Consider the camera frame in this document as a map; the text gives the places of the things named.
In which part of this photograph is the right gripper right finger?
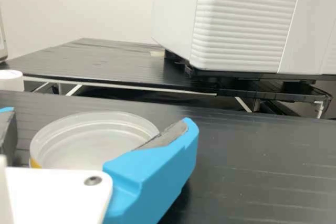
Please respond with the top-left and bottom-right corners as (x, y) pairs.
(102, 117), (200, 224)

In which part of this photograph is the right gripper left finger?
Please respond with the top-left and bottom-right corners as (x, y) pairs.
(0, 106), (18, 156)

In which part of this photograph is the petri dish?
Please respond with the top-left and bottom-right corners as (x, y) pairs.
(28, 111), (160, 169)

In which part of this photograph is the white-capped bottle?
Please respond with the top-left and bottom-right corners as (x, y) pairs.
(0, 70), (25, 91)

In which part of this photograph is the black platform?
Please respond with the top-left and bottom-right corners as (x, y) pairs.
(7, 37), (219, 97)
(188, 71), (332, 120)
(0, 89), (336, 224)

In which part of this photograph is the white incubator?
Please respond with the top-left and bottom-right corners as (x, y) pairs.
(151, 0), (201, 65)

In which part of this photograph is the incubator door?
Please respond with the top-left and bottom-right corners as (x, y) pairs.
(191, 0), (336, 76)

